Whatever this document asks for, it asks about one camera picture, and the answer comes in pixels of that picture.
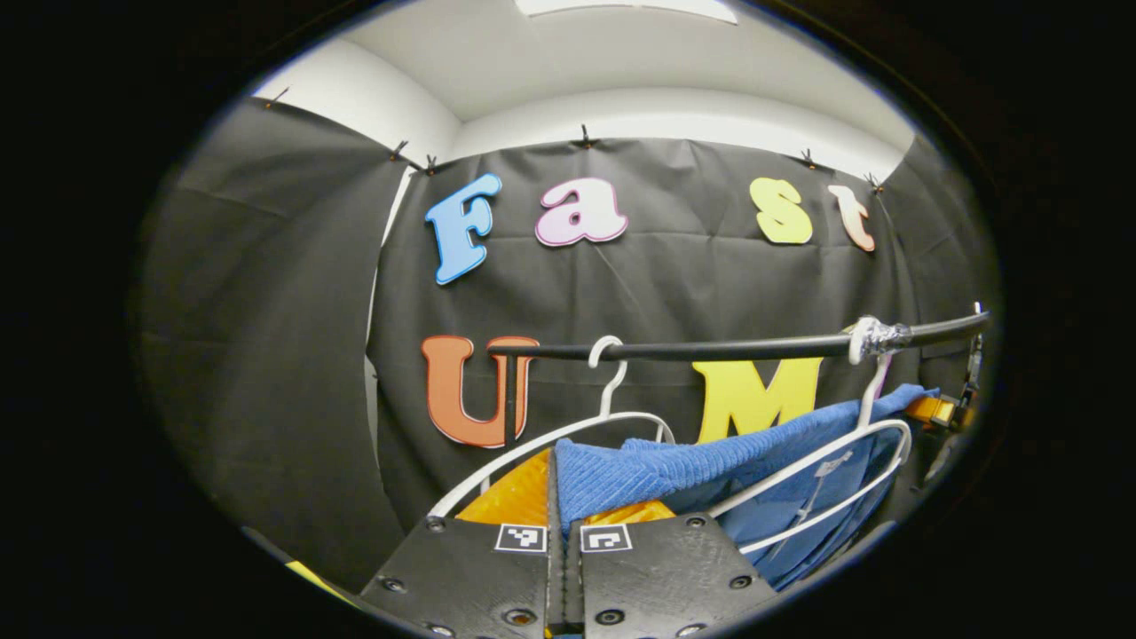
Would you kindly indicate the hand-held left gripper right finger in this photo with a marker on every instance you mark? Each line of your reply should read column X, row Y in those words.
column 657, row 577

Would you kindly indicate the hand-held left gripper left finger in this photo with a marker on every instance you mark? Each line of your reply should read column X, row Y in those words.
column 479, row 577

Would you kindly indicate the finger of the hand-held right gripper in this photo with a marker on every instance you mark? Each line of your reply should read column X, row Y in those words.
column 927, row 410

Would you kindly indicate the white hanger with tape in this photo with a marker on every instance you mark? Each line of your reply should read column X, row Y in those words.
column 873, row 393

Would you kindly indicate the blue jacket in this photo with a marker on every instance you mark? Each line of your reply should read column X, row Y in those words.
column 639, row 470

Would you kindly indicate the empty white hanger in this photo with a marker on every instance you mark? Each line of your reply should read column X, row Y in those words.
column 607, row 395

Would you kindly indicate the black clothes rack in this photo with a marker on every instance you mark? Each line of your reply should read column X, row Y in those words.
column 710, row 348

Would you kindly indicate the grey tape wrap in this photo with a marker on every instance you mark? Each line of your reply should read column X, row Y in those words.
column 879, row 337

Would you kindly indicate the black backdrop cloth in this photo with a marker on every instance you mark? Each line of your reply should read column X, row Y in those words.
column 266, row 311

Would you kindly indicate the row of black clips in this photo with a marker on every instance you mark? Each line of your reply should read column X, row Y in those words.
column 584, row 138

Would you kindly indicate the long ceiling light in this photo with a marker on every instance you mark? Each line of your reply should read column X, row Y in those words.
column 621, row 7

